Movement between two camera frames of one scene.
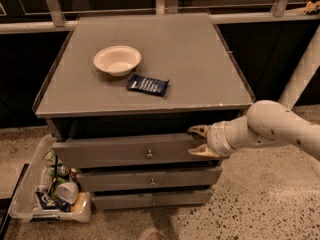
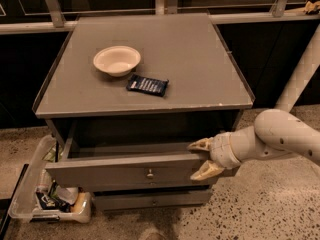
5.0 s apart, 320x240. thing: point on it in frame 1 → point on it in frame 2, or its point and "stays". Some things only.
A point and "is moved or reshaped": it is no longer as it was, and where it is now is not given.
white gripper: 216,138 → 222,150
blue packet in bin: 49,203 stays
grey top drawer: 141,150 is moved or reshaped
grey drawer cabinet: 121,96 stays
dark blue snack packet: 147,85 stays
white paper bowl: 117,60 stays
